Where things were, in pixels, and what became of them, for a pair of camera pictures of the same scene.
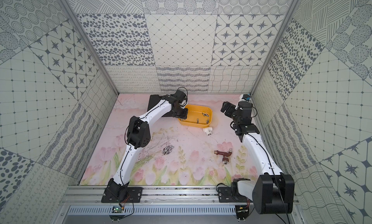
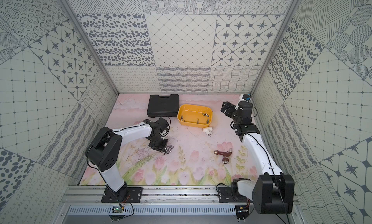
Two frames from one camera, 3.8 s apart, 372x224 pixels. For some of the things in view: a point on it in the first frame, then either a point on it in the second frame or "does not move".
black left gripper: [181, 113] to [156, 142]
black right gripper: [225, 106] does not move
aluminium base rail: [93, 196] does not move
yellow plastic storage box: [197, 116] does not move
